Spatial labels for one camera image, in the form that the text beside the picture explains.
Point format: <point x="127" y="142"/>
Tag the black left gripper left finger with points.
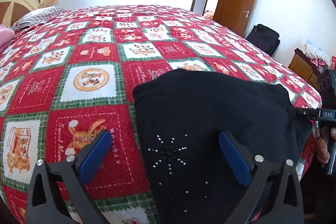
<point x="45" y="203"/>

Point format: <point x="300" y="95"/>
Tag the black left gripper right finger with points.
<point x="276" y="183"/>

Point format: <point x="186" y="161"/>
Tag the black pants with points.
<point x="179" y="117"/>

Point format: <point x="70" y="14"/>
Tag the person right hand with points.
<point x="323" y="155"/>

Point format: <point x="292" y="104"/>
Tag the wooden cabinet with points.
<point x="304" y="68"/>

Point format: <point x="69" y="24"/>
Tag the black bag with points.
<point x="264" y="39"/>

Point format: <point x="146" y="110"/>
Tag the red christmas patchwork bedspread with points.
<point x="65" y="79"/>

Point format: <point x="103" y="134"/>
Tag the pink pillow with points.
<point x="6" y="35"/>

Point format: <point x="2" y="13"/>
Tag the grey striped pillow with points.
<point x="35" y="17"/>

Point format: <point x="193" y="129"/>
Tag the cream wooden headboard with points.
<point x="13" y="10"/>

